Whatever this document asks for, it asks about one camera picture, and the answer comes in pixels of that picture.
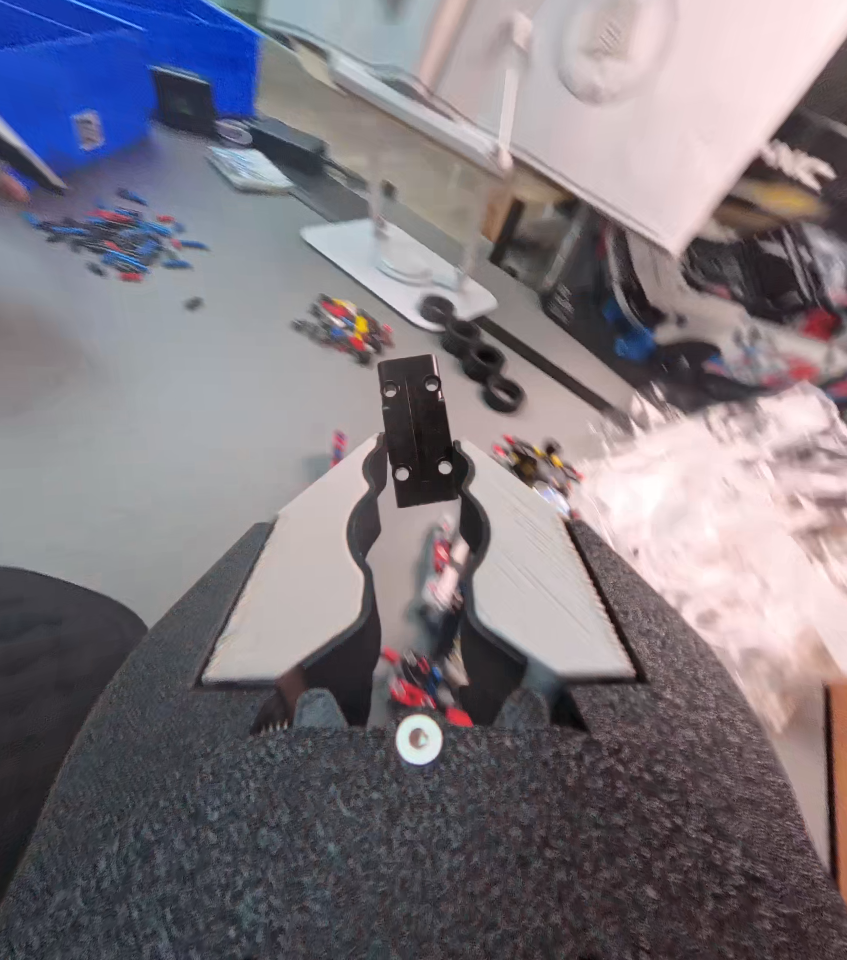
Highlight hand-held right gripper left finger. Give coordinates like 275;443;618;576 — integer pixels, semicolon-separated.
202;432;383;725

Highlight small black box device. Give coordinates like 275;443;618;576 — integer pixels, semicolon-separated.
149;66;216;136

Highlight folded sticker booklet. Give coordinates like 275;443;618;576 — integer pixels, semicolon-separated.
206;144;296;195

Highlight black printed box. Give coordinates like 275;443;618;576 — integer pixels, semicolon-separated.
738;105;847;249

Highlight white book stand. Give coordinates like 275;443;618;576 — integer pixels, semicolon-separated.
299;11;537;333

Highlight black power adapter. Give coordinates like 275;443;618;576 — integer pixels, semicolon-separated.
247;116;331;177

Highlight pile of colourful packaging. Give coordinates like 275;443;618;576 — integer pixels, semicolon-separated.
596;217;847;444

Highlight pile of yellow black bricks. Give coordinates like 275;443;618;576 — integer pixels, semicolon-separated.
491;435;584;519

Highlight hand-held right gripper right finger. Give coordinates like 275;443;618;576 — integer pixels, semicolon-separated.
455;439;638;725

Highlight pile of clear plastic bags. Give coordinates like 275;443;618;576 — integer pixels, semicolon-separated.
581;382;847;721

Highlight tagged blue storage bin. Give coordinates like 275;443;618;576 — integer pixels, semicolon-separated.
0;0;263;177

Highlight grey desk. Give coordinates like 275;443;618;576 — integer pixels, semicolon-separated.
0;45;837;879

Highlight pile of mixed small bricks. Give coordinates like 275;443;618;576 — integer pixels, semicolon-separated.
290;294;396;367

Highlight toy bricks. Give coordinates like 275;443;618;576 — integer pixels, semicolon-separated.
380;512;476;729

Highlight black plate with holes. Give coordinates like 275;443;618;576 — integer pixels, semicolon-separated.
377;354;464;510

